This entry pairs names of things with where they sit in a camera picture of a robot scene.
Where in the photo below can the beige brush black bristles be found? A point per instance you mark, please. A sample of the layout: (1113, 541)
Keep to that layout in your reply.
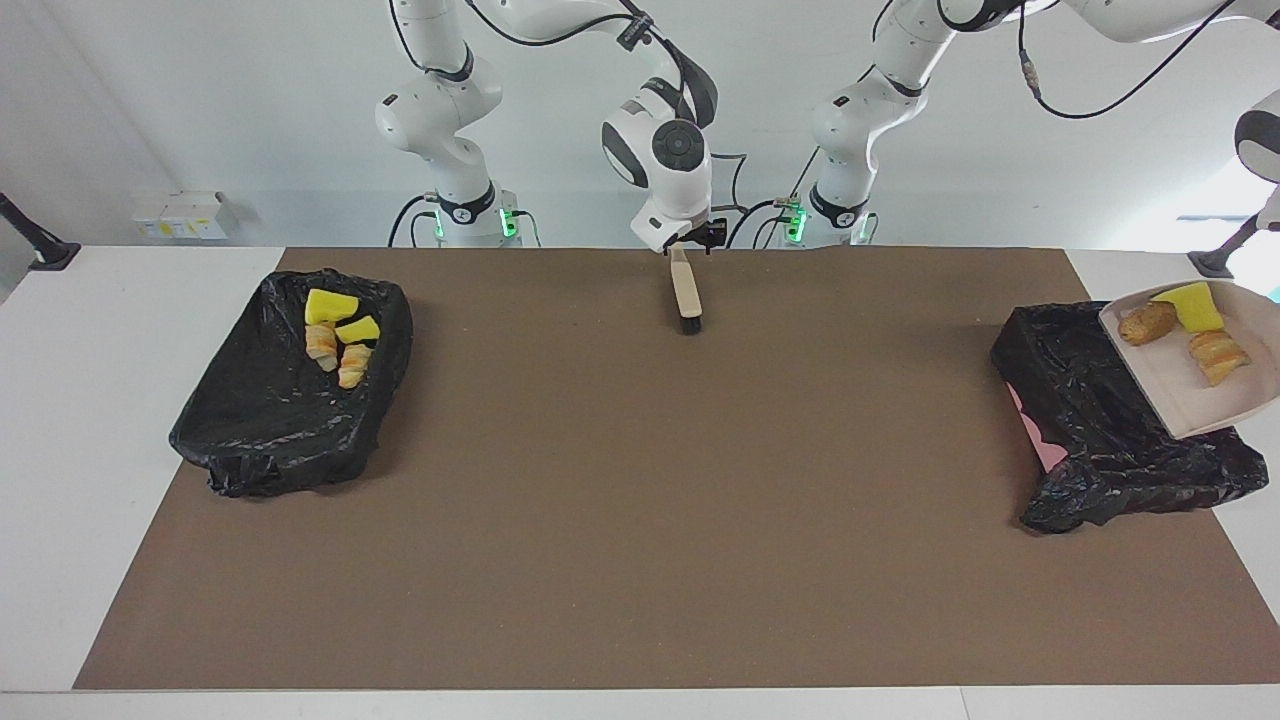
(686, 290)

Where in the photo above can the beige plastic dustpan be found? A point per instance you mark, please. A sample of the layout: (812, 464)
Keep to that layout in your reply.
(1200, 390)

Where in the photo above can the orange striped sponge chunk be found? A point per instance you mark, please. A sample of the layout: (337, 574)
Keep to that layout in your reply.
(1218, 355)

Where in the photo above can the brown table mat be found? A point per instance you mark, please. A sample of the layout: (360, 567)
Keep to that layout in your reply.
(600, 600)

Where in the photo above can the white wall outlet box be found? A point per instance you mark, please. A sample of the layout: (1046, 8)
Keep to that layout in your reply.
(180, 215)

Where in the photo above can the green and yellow sponge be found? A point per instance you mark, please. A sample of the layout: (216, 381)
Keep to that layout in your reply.
(357, 329)

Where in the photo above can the black plastic trash bag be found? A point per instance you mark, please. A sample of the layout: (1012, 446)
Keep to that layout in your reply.
(1090, 430)
(270, 420)

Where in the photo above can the pink plastic bin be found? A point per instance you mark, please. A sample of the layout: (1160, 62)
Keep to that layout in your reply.
(1045, 445)

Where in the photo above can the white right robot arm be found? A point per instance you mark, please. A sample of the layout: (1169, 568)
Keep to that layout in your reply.
(660, 150)

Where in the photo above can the notched yellow sponge piece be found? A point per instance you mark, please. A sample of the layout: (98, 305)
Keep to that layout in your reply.
(1190, 305)

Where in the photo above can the brown cork-like sponge chunk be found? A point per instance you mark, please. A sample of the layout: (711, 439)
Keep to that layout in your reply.
(1147, 322)

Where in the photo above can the yellow sponge wedge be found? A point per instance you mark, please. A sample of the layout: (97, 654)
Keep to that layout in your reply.
(330, 306)

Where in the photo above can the black clamp stand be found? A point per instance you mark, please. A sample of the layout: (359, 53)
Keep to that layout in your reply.
(1215, 262)
(45, 252)

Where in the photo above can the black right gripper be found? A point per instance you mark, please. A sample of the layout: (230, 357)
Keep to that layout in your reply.
(705, 235)

